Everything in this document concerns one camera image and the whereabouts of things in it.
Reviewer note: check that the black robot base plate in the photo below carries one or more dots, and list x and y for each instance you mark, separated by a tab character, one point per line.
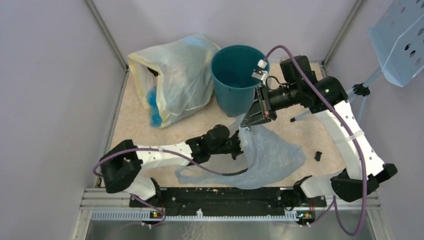
232	202

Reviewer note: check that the large full translucent bag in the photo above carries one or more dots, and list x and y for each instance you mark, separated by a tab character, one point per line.
174	80

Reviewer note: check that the white toothed rail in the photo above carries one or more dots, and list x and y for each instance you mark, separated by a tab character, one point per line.
147	216

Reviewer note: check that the small black loose part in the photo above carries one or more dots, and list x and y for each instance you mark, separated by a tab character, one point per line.
318	155

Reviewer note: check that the light blue tripod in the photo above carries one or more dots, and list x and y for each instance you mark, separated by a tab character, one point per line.
363	91

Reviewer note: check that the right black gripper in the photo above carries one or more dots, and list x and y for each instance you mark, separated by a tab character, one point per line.
255	115

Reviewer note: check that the perforated light blue panel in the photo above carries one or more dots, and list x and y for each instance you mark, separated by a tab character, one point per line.
398	41

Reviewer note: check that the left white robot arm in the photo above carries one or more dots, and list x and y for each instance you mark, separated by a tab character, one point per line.
121	167

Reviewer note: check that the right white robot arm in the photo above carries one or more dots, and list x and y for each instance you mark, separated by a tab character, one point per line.
328	101

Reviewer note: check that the teal plastic trash bin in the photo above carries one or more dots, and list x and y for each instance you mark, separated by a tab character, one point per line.
231	69

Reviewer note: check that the thin blue plastic trash bag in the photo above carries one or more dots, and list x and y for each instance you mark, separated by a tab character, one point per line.
267	158

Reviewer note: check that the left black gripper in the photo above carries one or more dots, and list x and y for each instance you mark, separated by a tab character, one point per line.
239	150

